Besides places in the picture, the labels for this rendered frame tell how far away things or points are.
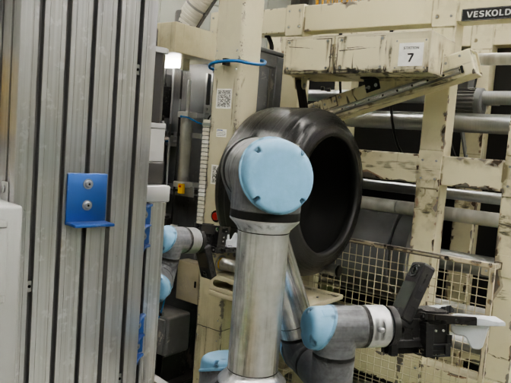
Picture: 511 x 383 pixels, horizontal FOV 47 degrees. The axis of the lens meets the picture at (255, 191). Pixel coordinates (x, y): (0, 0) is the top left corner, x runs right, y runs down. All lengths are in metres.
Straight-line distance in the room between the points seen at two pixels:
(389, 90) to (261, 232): 1.46
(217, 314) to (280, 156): 1.46
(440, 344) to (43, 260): 0.71
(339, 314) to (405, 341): 0.15
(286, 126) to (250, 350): 1.07
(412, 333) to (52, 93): 0.75
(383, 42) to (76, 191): 1.44
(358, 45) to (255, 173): 1.42
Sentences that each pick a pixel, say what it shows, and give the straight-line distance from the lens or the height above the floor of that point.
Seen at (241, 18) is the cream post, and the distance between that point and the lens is 2.24.
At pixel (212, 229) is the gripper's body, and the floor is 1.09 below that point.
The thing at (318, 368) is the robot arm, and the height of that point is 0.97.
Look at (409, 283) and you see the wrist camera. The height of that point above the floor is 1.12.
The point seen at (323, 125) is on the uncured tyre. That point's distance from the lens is 1.98.
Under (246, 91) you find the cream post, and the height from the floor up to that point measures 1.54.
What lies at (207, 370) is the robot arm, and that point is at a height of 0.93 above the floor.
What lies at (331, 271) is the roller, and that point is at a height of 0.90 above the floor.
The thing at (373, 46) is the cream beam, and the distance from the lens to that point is 2.21.
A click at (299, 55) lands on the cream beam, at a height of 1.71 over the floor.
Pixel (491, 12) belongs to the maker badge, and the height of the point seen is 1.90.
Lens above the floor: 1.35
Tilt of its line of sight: 5 degrees down
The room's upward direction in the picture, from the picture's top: 4 degrees clockwise
